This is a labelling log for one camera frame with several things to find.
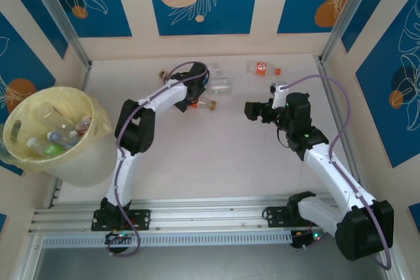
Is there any orange label bottle tan cap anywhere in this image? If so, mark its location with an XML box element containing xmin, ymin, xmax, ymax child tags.
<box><xmin>190</xmin><ymin>98</ymin><xmax>217</xmax><ymax>111</ymax></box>

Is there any clear bottle white green label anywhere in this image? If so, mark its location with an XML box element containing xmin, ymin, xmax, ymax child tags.
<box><xmin>209</xmin><ymin>77</ymin><xmax>233</xmax><ymax>96</ymax></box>

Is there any purple tinted clear bottle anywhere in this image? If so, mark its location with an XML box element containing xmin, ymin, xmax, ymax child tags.
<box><xmin>47</xmin><ymin>130</ymin><xmax>80</xmax><ymax>150</ymax></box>

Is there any cream plastic bin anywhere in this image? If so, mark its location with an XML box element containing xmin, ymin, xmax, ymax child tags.
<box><xmin>2</xmin><ymin>86</ymin><xmax>116</xmax><ymax>189</ymax></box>

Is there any clear bottle blue label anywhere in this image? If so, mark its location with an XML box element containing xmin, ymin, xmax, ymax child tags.
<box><xmin>203</xmin><ymin>62</ymin><xmax>221</xmax><ymax>85</ymax></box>

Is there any clear bottle orange label orange cap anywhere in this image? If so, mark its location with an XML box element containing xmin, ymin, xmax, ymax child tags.
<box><xmin>246</xmin><ymin>60</ymin><xmax>282</xmax><ymax>77</ymax></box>

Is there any small control circuit board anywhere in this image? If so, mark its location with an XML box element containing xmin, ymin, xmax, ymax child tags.
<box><xmin>104</xmin><ymin>231</ymin><xmax>135</xmax><ymax>245</ymax></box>
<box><xmin>291</xmin><ymin>229</ymin><xmax>329</xmax><ymax>250</ymax></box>

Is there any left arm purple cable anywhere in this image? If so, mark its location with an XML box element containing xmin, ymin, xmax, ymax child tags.
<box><xmin>106</xmin><ymin>60</ymin><xmax>211</xmax><ymax>258</ymax></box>

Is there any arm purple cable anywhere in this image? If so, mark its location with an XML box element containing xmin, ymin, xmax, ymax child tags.
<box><xmin>106</xmin><ymin>60</ymin><xmax>211</xmax><ymax>258</ymax></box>
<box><xmin>281</xmin><ymin>75</ymin><xmax>393</xmax><ymax>271</ymax></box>

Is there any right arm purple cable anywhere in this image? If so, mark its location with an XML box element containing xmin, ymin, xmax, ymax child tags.
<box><xmin>281</xmin><ymin>75</ymin><xmax>393</xmax><ymax>271</ymax></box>

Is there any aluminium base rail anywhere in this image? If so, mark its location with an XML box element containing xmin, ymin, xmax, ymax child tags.
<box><xmin>28</xmin><ymin>194</ymin><xmax>390</xmax><ymax>238</ymax></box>

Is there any aluminium frame post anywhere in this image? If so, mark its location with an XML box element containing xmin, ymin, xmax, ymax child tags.
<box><xmin>23</xmin><ymin>0</ymin><xmax>93</xmax><ymax>68</ymax></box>
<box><xmin>373</xmin><ymin>224</ymin><xmax>411</xmax><ymax>280</ymax></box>
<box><xmin>12</xmin><ymin>235</ymin><xmax>45</xmax><ymax>280</ymax></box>
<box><xmin>318</xmin><ymin>0</ymin><xmax>384</xmax><ymax>66</ymax></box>

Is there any grey slotted cable duct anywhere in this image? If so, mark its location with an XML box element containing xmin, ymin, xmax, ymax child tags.
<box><xmin>41</xmin><ymin>230</ymin><xmax>293</xmax><ymax>249</ymax></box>

